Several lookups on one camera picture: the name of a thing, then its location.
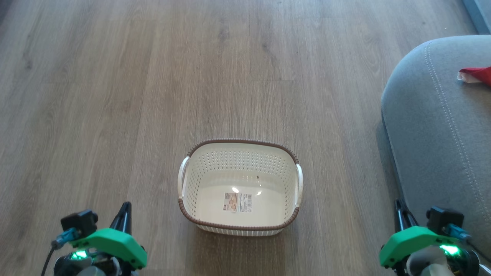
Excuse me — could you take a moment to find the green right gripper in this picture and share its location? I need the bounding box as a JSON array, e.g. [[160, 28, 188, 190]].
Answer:
[[379, 199, 459, 268]]

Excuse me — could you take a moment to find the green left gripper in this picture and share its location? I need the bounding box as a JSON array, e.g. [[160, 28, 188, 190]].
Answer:
[[71, 202, 148, 269]]

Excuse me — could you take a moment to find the red and white garment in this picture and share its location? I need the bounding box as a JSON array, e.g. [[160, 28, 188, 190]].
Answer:
[[456, 66, 491, 87]]

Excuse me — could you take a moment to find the cream perforated plastic laundry basket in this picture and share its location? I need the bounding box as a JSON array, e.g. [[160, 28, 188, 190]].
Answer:
[[178, 138, 304, 237]]

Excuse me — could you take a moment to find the grey fabric sofa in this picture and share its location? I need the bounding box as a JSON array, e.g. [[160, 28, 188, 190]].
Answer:
[[381, 35, 491, 265]]

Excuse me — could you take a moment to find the printed product label sticker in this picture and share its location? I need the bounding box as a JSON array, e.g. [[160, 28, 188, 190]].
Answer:
[[224, 192, 253, 213]]

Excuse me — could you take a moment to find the grey blue furniture edge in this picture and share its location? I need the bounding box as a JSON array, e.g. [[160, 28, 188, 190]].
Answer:
[[463, 0, 491, 34]]

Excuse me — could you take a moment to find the left camera cable teal plug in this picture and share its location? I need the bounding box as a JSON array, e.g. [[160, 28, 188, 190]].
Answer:
[[40, 228, 80, 276]]

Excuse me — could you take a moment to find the camera cable teal plug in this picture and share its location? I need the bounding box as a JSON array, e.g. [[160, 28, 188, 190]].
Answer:
[[445, 224, 472, 242], [40, 228, 80, 276]]

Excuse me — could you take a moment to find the right camera cable teal plug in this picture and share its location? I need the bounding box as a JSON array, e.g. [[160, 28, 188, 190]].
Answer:
[[445, 224, 472, 242]]

